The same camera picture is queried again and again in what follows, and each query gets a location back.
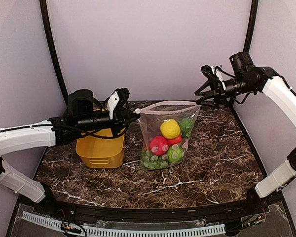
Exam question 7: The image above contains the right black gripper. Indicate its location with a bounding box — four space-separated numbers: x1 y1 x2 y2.
195 75 256 108

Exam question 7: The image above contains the orange carrot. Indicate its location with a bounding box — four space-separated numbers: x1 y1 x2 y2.
169 118 195 145

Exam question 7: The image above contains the clear zip top bag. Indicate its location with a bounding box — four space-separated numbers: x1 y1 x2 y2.
135 101 200 170

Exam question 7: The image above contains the red apple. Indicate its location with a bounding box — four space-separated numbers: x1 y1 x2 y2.
149 136 170 156

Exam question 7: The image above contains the yellow lemon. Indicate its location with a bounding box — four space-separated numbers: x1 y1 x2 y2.
160 119 181 139

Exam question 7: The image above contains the green grapes bunch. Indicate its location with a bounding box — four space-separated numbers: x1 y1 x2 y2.
140 149 169 170

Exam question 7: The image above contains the yellow plastic basket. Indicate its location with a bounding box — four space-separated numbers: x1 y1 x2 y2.
75 135 125 168

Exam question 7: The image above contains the green cabbage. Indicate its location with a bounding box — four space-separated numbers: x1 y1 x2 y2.
167 144 185 163

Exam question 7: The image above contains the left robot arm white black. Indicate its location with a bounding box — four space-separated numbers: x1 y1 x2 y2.
0 88 140 215

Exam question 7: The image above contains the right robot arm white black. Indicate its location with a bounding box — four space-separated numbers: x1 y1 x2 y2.
194 52 296 214

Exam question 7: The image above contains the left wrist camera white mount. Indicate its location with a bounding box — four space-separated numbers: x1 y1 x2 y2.
107 88 130 120

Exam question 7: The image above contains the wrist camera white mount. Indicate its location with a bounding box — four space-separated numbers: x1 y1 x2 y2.
107 88 130 120
201 65 222 82

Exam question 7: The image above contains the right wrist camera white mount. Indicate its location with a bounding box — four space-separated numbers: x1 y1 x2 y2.
201 65 222 82

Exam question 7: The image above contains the right black frame post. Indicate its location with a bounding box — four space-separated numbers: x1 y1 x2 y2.
230 0 259 76

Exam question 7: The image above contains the black frame post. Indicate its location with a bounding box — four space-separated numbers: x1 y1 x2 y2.
230 0 259 76
39 0 68 104

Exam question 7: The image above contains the black front rail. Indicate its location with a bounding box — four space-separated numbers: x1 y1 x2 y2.
16 195 281 224

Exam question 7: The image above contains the white slotted cable duct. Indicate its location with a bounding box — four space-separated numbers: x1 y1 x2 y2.
21 211 226 237

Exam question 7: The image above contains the left black frame post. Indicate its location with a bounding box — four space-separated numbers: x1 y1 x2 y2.
39 0 68 104

